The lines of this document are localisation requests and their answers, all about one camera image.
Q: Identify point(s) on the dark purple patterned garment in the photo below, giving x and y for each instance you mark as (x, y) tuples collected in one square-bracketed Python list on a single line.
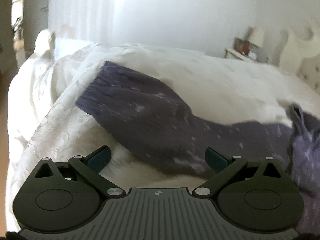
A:
[(150, 120)]

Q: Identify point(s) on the white table lamp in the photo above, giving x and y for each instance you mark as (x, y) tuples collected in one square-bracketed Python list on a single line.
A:
[(256, 36)]

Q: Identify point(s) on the white bed duvet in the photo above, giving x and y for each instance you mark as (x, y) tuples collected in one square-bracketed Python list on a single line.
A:
[(44, 121)]

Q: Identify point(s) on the red picture frame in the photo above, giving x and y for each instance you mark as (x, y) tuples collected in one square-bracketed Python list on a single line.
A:
[(241, 46)]

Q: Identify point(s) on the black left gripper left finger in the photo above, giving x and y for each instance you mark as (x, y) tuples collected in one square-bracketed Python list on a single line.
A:
[(58, 197)]

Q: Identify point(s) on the white tufted headboard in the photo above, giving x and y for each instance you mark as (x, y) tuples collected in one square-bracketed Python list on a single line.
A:
[(300, 57)]

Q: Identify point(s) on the white sheer curtain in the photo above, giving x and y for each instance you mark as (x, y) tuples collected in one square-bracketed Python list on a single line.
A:
[(90, 20)]

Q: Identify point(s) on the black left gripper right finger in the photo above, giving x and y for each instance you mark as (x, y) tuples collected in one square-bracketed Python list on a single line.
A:
[(255, 196)]

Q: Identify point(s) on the white bedside table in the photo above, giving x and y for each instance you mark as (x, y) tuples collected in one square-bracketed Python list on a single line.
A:
[(235, 55)]

